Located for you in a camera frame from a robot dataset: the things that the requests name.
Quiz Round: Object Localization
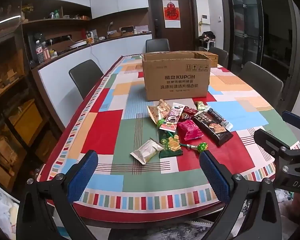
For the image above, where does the wooden storage shelf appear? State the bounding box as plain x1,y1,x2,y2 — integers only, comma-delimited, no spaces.
0,17,58,193

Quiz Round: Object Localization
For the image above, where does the black framed glass door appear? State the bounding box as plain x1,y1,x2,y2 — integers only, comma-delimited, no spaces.
226,0,263,65

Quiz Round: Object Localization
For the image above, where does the beige snack packet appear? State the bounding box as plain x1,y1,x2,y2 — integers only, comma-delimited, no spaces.
156,99,172,119
147,104,163,125

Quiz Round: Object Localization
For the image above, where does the clear water bottle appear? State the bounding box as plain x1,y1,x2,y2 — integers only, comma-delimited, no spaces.
35,40,45,64

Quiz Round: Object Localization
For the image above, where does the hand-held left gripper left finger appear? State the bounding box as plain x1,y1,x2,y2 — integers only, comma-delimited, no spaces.
16,150,99,240

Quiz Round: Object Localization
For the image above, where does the dark brown door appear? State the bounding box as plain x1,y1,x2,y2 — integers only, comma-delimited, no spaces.
147,0,198,53

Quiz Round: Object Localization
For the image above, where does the magenta snack packet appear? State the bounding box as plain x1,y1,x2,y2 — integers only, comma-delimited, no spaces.
176,120,204,141

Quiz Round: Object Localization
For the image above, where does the white plate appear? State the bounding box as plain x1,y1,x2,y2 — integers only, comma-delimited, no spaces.
69,41,88,49

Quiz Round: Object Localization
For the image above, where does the colourful patchwork tablecloth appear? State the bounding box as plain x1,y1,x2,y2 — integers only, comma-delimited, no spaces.
39,54,300,214

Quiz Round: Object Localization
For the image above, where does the black bag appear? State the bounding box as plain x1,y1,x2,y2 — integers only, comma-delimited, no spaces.
199,31,217,43

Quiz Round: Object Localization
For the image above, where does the white plastic bag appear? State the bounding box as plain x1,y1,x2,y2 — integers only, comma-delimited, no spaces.
0,180,20,240

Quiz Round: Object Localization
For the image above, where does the green snack packet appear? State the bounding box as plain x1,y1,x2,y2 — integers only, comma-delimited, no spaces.
157,130,183,159

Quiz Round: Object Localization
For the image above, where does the black coffee machine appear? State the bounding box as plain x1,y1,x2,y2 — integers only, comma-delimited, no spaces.
27,32,47,63

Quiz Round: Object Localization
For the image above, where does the long black white snack packet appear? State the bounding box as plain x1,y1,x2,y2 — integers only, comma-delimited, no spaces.
207,108,233,132

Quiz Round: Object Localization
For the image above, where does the dark red snack packet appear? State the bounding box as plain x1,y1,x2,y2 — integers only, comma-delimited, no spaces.
180,106,199,122

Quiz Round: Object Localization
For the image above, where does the dark brown cracker packet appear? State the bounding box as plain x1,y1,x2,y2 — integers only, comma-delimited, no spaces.
192,114,234,147

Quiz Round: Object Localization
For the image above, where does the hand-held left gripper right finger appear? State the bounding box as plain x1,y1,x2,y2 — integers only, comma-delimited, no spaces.
199,150,283,240

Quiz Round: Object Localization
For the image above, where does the white and pink snack packet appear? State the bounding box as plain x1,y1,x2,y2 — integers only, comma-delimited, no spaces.
159,102,185,132

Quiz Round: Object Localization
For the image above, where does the white sideboard cabinet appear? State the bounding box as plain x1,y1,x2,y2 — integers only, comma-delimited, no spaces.
31,32,153,128

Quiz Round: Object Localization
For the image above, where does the white stool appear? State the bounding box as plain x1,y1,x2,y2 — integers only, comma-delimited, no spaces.
201,41,215,52

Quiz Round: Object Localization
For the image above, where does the grey dining chair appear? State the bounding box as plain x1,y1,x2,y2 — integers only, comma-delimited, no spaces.
207,46,229,69
69,59,104,100
145,39,170,53
236,61,284,110

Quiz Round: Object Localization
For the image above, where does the brown cardboard box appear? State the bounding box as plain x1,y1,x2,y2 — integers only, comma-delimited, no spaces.
142,51,212,102

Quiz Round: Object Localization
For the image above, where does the red wall calendar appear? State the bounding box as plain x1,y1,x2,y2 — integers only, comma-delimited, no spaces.
162,0,182,28

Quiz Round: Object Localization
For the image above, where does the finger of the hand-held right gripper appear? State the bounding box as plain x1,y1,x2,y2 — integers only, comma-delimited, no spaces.
254,129,300,159
282,110,300,133

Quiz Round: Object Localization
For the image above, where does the grey patterned rug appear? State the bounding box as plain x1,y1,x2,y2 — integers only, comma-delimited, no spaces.
85,219,228,240

